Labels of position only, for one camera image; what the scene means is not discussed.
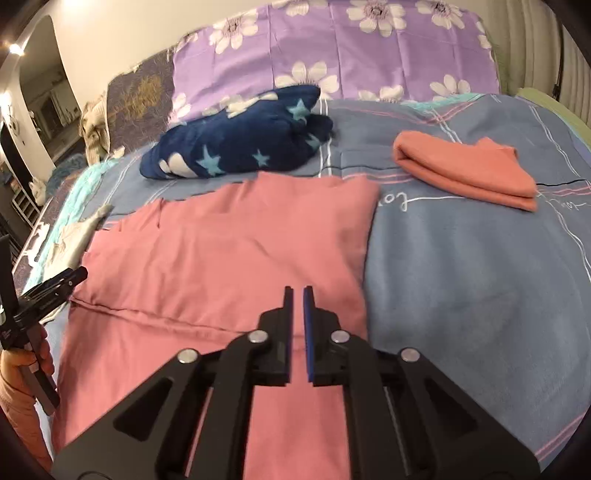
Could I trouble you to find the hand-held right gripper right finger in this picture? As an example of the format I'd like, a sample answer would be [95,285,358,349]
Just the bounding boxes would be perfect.
[303,285,542,480]

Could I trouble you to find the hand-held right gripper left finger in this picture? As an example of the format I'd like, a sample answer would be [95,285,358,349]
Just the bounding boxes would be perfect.
[51,286,295,480]

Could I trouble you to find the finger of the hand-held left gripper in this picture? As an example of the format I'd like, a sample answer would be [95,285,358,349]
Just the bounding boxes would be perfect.
[22,266,89,302]
[14,290,75,325]

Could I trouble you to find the pink garment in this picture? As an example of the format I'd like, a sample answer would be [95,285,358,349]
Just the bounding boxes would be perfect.
[52,171,381,480]

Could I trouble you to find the person's left forearm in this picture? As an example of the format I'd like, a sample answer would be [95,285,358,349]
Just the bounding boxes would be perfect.
[0,378,54,472]

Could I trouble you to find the person's left hand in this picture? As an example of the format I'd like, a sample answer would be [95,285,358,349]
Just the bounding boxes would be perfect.
[0,338,56,387]

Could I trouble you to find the white grey cloth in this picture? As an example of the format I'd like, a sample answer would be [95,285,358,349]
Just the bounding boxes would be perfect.
[41,203,114,278]

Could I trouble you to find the white shelf unit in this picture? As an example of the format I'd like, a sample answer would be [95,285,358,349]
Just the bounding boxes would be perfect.
[8,184,43,229]

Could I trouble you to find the turquoise knitted blanket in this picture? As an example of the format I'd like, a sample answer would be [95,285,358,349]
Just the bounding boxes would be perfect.
[45,156,118,243]

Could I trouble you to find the beige crumpled cloth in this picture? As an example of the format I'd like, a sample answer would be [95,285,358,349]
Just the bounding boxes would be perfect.
[79,93,112,168]

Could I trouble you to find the blue-grey striped bed cover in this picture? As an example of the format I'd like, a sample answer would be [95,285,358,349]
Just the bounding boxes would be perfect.
[28,92,591,480]

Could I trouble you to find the arched doorway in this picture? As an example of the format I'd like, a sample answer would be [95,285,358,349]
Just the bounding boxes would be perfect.
[0,14,85,163]

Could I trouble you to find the grey gold patterned pillow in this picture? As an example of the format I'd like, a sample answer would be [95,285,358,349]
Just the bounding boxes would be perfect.
[106,46,177,155]

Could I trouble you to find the navy star fleece blanket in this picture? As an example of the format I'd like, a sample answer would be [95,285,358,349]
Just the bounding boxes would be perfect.
[140,84,335,180]

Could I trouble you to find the small folded pink cloth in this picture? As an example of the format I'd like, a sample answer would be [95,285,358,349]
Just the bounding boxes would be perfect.
[393,130,539,213]

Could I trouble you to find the purple floral pillow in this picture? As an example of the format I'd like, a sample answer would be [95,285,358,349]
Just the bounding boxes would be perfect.
[170,0,501,121]

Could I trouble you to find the beige curtain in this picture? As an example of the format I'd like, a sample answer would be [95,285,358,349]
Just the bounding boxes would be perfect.
[494,11,591,123]

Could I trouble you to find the black floor lamp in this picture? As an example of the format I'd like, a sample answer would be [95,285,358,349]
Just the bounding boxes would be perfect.
[551,22,567,93]

